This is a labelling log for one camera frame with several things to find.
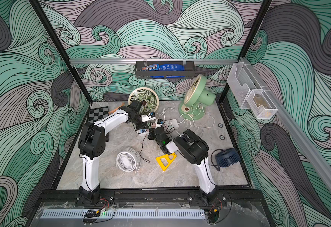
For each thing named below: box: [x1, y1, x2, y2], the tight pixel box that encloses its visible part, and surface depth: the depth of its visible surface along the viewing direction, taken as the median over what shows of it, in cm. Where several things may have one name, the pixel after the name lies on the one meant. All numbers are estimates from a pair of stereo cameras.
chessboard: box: [88, 105, 109, 123], surface depth 109 cm
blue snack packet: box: [141, 63, 185, 71], surface depth 94 cm
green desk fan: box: [178, 73, 217, 121], surface depth 96 cm
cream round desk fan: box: [128, 87, 160, 115], surface depth 103 cm
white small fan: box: [116, 147, 141, 175], surface depth 79 cm
